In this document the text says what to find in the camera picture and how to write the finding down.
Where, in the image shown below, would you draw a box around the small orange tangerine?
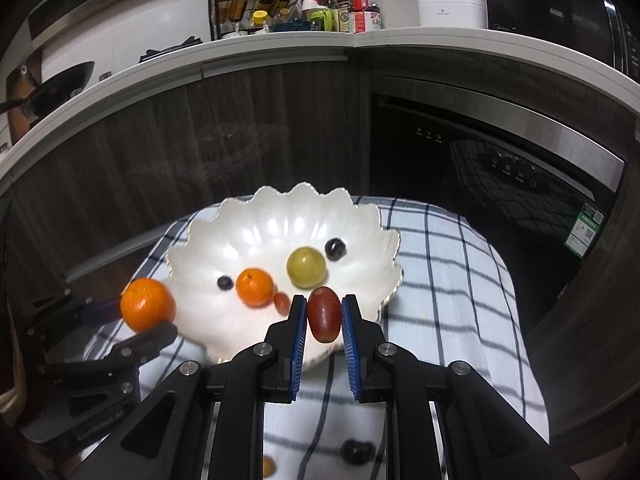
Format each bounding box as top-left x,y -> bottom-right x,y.
235,268 -> 276,309

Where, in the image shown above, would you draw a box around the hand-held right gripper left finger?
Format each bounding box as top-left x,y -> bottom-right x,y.
65,294 -> 308,480

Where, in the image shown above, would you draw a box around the black wok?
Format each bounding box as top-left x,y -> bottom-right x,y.
0,61 -> 96,116

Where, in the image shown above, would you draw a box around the blue white checked cloth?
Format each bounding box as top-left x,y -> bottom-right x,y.
87,195 -> 551,480

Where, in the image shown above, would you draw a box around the black wire spice rack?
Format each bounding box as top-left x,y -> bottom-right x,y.
207,0 -> 307,42

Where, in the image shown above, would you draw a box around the black stove grate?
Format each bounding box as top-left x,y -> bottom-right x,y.
137,35 -> 211,65

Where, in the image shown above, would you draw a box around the white rice cooker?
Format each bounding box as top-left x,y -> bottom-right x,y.
417,0 -> 488,29

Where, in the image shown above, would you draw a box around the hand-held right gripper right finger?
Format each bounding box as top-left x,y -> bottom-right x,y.
341,293 -> 581,480

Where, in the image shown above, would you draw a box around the green sticker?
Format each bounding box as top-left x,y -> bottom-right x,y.
564,203 -> 606,260

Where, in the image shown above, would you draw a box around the black built-in dishwasher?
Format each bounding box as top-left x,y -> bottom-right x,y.
367,72 -> 631,311

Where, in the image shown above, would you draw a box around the white scalloped ceramic plate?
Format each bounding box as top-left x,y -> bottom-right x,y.
164,183 -> 405,366

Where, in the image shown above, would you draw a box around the red oval grape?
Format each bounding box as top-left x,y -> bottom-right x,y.
306,286 -> 344,345

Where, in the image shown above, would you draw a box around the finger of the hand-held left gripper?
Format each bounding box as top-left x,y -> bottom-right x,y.
39,321 -> 179,387
29,291 -> 125,347

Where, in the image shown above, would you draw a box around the large orange tangerine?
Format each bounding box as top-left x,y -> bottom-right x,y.
120,277 -> 178,334

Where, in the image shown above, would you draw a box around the black microwave oven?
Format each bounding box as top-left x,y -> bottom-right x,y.
481,0 -> 638,76

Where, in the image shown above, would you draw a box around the dark wood cabinet door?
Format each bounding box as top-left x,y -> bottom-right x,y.
202,52 -> 368,211
0,67 -> 211,306

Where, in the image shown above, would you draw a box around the green grape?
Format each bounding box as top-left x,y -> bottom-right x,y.
285,246 -> 328,290

